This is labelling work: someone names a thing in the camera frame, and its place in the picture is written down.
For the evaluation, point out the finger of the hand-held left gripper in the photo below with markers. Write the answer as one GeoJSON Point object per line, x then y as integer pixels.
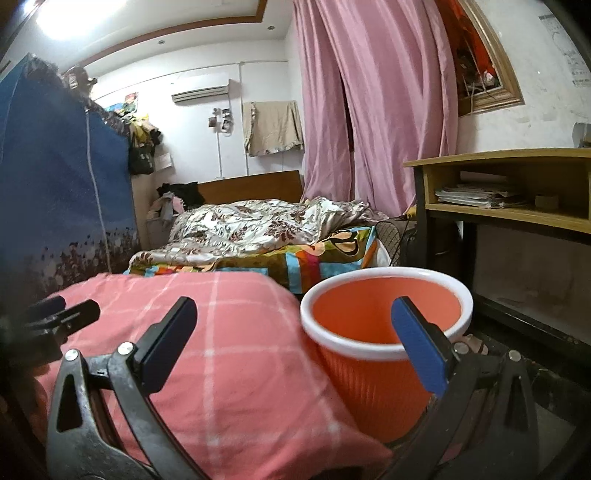
{"type": "Point", "coordinates": [46, 309]}
{"type": "Point", "coordinates": [74, 318]}

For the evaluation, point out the orange bin with white rim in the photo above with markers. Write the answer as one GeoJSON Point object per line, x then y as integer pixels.
{"type": "Point", "coordinates": [364, 314]}

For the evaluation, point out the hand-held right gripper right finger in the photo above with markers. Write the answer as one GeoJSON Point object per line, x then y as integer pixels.
{"type": "Point", "coordinates": [418, 350]}

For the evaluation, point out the beige nightstand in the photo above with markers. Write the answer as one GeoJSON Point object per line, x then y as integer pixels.
{"type": "Point", "coordinates": [158, 232]}

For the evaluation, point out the pink checked quilt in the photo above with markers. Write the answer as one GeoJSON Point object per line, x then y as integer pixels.
{"type": "Point", "coordinates": [231, 369]}

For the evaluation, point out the beige hanging towel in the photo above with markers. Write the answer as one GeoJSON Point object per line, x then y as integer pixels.
{"type": "Point", "coordinates": [274, 129]}

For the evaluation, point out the yellow hanging clothes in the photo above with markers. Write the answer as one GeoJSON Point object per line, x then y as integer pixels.
{"type": "Point", "coordinates": [145, 131]}

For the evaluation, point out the brown hat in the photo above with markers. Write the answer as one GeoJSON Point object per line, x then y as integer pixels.
{"type": "Point", "coordinates": [78, 78]}

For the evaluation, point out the stack of papers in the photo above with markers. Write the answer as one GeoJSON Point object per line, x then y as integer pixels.
{"type": "Point", "coordinates": [475, 196]}

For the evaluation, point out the grey metal item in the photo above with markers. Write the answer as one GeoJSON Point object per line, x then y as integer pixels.
{"type": "Point", "coordinates": [582, 135]}

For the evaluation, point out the wooden headboard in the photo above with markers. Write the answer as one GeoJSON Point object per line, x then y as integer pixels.
{"type": "Point", "coordinates": [258, 187]}

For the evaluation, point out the pink curtain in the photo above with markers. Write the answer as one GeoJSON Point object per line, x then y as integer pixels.
{"type": "Point", "coordinates": [392, 101]}

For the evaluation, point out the pile of clothes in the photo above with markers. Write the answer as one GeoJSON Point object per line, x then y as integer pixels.
{"type": "Point", "coordinates": [178, 196]}

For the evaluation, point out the gold framed picture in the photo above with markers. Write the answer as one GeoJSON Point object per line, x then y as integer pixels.
{"type": "Point", "coordinates": [489, 60]}

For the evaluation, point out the blue fabric wardrobe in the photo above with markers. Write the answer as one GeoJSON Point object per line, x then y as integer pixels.
{"type": "Point", "coordinates": [55, 184]}

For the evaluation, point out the wall photos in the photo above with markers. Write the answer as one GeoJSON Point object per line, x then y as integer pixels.
{"type": "Point", "coordinates": [220, 121]}

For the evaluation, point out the white wall paper note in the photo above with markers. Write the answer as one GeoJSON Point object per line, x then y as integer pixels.
{"type": "Point", "coordinates": [164, 160]}

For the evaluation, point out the white air conditioner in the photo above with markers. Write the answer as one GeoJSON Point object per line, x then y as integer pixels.
{"type": "Point", "coordinates": [201, 90]}

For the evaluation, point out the colourful wall poster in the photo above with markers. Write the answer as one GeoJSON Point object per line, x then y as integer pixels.
{"type": "Point", "coordinates": [124, 103]}

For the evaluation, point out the black hanging bag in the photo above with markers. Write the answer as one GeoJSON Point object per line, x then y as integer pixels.
{"type": "Point", "coordinates": [141, 160]}

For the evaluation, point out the floral satin quilt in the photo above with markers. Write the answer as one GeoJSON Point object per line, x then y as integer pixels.
{"type": "Point", "coordinates": [240, 230]}

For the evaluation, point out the colourful cartoon bed sheet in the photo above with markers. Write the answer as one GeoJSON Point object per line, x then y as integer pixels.
{"type": "Point", "coordinates": [318, 263]}

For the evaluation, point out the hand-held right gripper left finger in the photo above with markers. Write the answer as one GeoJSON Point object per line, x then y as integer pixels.
{"type": "Point", "coordinates": [171, 341]}

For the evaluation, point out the wooden desk with black legs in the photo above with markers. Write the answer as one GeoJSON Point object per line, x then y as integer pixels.
{"type": "Point", "coordinates": [498, 157]}

